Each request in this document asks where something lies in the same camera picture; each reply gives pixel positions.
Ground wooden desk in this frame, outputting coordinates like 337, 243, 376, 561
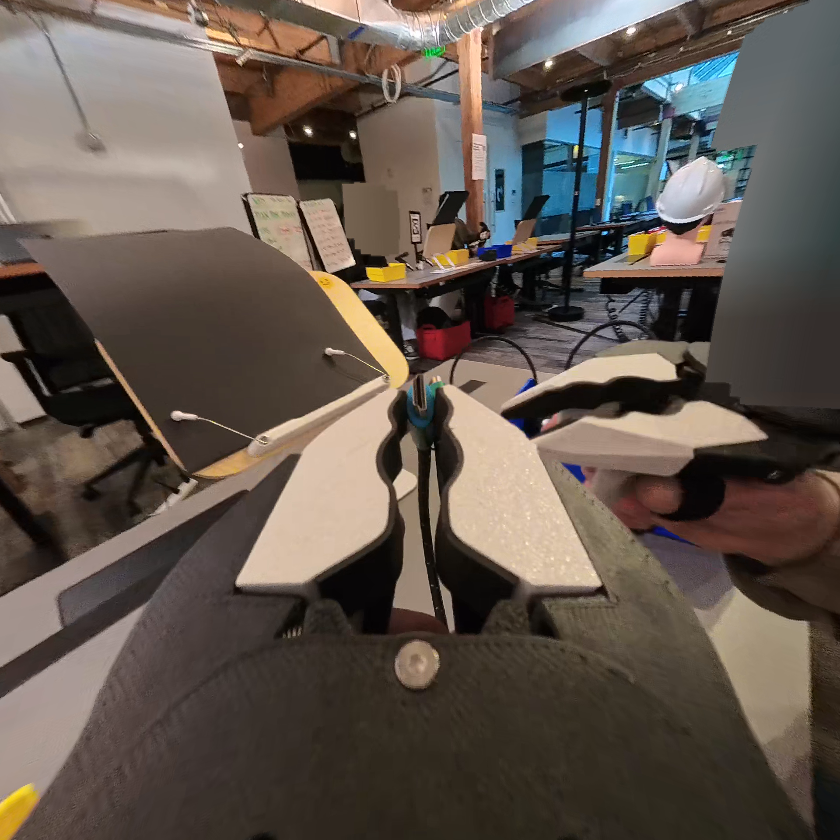
351, 247, 542, 358
582, 254, 727, 345

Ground braided hdmi cable green plug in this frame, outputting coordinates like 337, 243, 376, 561
405, 374, 450, 628
451, 335, 540, 389

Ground yellow plastic bin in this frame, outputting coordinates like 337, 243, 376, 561
0, 784, 40, 840

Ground black floor lamp pole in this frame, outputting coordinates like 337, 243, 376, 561
545, 79, 614, 324

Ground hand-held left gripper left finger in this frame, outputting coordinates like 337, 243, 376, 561
237, 389, 405, 599

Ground pink mannequin head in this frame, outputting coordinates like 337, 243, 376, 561
649, 221, 711, 269

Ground blue plastic bin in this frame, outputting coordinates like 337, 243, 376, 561
516, 378, 686, 544

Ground person's right forearm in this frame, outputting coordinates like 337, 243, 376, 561
729, 532, 840, 624

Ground white laptop stand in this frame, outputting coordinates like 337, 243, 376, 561
168, 346, 395, 463

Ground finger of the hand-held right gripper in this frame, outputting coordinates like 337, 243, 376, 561
536, 398, 770, 506
503, 352, 683, 424

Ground wooden board with black surface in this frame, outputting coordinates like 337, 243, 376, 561
24, 227, 410, 481

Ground silver ventilation ducts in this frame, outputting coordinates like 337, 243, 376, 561
256, 0, 532, 51

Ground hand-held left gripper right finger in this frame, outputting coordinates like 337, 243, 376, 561
434, 386, 605, 599

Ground white hard hat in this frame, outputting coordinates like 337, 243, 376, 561
655, 158, 727, 227

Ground person's right hand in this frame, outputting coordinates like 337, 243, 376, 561
615, 470, 840, 568

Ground whiteboard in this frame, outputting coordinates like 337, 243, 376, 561
243, 193, 315, 271
300, 199, 357, 275

